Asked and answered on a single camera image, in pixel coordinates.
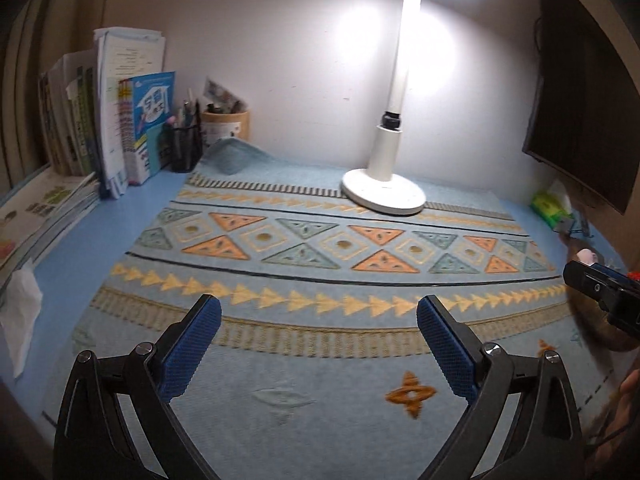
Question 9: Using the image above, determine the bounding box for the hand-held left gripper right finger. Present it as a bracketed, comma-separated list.
[415, 294, 586, 480]

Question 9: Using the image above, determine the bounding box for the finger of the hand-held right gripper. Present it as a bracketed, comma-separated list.
[563, 259, 621, 313]
[592, 262, 640, 294]

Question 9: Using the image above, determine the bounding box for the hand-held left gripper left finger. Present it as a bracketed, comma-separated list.
[52, 294, 222, 480]

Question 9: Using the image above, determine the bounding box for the brown wicker basket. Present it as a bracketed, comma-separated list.
[565, 237, 640, 356]

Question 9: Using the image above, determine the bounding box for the person's right hand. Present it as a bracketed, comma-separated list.
[618, 367, 640, 397]

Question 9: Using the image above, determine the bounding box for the green tissue pack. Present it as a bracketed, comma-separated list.
[531, 180, 573, 228]

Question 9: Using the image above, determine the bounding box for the patterned woven table mat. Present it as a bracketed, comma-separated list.
[42, 137, 621, 480]

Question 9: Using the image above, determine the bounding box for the white tissue sheet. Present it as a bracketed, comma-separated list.
[0, 259, 43, 378]

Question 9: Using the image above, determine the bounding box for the white desk lamp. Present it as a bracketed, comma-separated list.
[341, 0, 493, 217]

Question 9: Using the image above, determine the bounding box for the dark monitor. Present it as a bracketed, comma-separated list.
[522, 0, 640, 216]

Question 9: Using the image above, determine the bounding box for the black mesh pen holder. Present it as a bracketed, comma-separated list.
[170, 122, 203, 173]

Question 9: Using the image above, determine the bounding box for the flat stack of magazines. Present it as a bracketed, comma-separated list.
[0, 162, 101, 281]

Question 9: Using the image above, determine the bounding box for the wooden desk organizer box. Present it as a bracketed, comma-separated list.
[200, 109, 251, 148]

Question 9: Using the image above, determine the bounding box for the bundle of pens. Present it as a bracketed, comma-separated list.
[170, 87, 201, 128]

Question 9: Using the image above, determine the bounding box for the blue cover book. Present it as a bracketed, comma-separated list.
[117, 71, 177, 186]

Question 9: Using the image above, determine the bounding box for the row of upright books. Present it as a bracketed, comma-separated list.
[37, 50, 101, 176]
[95, 27, 166, 196]

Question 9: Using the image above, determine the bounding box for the printed packet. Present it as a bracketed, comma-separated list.
[204, 77, 248, 113]

